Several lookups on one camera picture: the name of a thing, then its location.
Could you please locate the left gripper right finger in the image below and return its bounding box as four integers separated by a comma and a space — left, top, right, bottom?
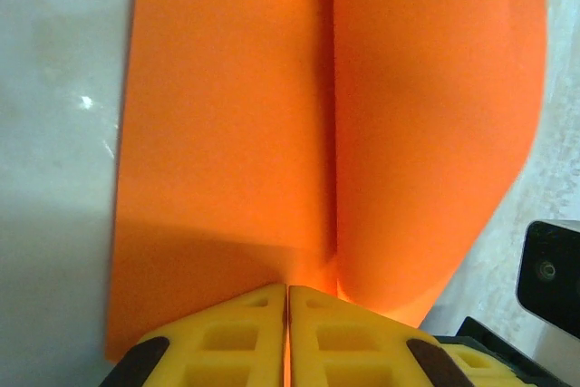
288, 285, 479, 387

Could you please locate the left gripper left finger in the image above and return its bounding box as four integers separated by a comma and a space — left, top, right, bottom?
97, 284, 287, 387

